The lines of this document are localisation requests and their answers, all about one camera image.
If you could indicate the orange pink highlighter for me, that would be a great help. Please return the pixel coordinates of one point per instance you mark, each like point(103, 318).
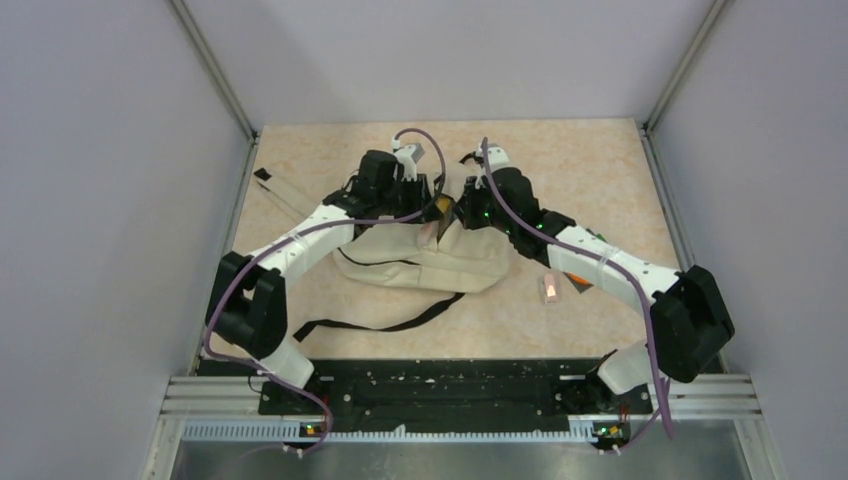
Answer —
point(442, 214)

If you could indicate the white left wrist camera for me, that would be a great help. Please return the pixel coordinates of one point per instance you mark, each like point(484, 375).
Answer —
point(407, 156)

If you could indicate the cream canvas backpack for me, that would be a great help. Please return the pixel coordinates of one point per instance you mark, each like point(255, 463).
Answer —
point(460, 262)

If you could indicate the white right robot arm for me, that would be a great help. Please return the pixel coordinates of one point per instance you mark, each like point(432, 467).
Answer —
point(687, 322)

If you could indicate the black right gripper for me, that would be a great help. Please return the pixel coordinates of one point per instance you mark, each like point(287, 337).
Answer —
point(465, 207)

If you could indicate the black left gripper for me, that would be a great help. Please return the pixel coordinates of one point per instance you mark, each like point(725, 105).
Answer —
point(420, 190)

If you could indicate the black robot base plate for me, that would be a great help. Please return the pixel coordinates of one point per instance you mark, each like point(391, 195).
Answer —
point(454, 396)

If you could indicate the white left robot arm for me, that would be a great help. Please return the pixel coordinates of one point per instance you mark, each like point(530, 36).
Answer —
point(248, 305)

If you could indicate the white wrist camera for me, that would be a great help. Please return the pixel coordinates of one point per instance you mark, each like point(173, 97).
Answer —
point(497, 159)
point(407, 156)

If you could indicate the orange curved toy track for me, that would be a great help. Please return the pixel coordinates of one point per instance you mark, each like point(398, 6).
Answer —
point(578, 280)

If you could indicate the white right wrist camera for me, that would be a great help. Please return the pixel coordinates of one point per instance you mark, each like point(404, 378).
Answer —
point(497, 159)

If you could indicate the aluminium frame rail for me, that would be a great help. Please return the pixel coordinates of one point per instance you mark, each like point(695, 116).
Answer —
point(163, 451)

